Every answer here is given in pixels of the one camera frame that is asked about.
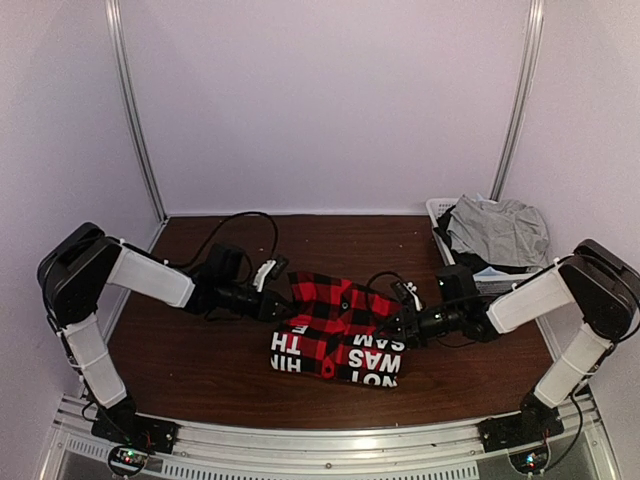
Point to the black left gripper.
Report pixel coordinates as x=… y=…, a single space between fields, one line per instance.
x=266 y=307

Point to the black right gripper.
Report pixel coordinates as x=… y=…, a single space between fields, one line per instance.
x=410 y=331

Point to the red black plaid shirt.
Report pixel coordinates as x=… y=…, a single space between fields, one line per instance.
x=334 y=336

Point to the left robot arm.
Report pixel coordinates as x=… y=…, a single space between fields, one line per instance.
x=72 y=278

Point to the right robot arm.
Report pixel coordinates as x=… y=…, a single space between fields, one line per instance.
x=591 y=282

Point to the white plastic laundry basket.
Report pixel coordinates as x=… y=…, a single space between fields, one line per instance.
x=488 y=281

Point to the grey shirt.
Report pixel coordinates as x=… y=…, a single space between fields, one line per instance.
x=506 y=233

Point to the right circuit board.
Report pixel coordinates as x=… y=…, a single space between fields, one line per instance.
x=530 y=461

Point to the circuit board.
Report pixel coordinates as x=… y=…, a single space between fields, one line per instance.
x=126 y=461
x=530 y=461

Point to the left circuit board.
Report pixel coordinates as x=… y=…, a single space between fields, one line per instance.
x=126 y=461

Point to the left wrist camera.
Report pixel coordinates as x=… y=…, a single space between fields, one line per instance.
x=223 y=263

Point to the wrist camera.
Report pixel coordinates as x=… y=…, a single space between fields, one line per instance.
x=455 y=283
x=223 y=263

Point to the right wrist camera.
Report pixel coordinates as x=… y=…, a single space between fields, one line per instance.
x=455 y=283

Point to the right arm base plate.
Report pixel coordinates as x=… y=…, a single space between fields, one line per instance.
x=520 y=430

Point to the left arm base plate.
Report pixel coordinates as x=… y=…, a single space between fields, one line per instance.
x=135 y=432

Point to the aluminium front rail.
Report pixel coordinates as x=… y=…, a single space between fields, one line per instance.
x=449 y=450

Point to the aluminium corner post right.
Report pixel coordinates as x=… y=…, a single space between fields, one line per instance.
x=529 y=61

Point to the aluminium corner post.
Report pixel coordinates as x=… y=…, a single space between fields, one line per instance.
x=529 y=61
x=116 y=32

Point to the aluminium corner post left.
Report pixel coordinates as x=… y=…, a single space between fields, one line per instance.
x=116 y=32

